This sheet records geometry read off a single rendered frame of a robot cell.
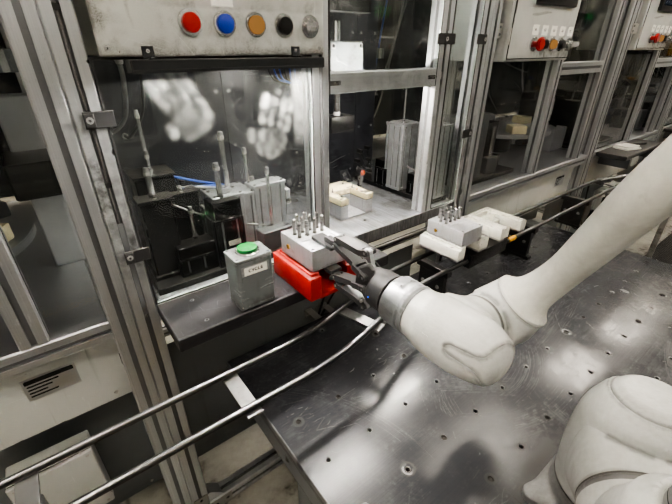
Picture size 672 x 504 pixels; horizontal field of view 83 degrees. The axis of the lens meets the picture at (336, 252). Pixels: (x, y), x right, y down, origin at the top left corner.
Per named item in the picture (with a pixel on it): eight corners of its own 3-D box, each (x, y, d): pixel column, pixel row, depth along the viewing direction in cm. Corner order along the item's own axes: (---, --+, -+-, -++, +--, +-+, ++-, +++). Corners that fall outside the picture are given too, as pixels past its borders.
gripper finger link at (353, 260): (363, 283, 70) (364, 278, 70) (328, 247, 77) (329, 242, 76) (378, 276, 73) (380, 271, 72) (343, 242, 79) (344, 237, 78)
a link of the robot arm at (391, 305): (439, 280, 64) (412, 265, 68) (401, 300, 59) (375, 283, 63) (432, 323, 68) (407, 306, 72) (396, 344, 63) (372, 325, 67)
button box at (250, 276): (242, 312, 77) (235, 261, 71) (226, 294, 82) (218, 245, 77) (276, 298, 81) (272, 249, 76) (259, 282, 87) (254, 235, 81)
